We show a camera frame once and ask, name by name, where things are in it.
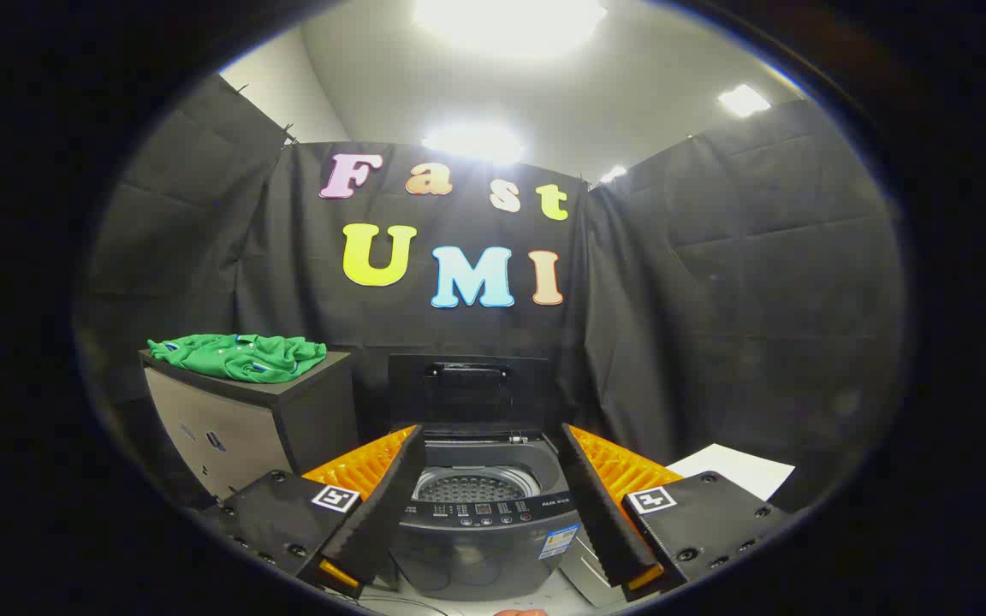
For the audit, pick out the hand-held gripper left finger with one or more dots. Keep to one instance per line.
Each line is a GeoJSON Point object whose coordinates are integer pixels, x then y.
{"type": "Point", "coordinates": [382, 505]}

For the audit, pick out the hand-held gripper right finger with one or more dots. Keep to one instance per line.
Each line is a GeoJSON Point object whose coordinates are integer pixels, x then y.
{"type": "Point", "coordinates": [600, 505]}

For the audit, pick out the grey top-load washing machine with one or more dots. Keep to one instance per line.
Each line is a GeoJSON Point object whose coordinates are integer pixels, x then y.
{"type": "Point", "coordinates": [484, 547]}

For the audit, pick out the green polo shirt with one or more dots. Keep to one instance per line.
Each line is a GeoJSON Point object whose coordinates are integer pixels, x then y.
{"type": "Point", "coordinates": [236, 355]}

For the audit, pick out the white flat board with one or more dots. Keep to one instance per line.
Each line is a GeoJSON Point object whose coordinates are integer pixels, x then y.
{"type": "Point", "coordinates": [741, 470]}

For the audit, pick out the grey cabinet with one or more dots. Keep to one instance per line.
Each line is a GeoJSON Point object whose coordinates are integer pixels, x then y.
{"type": "Point", "coordinates": [202, 428]}

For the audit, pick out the large ceiling light panel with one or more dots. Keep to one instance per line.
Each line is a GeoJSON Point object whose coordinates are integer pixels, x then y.
{"type": "Point", "coordinates": [510, 21]}

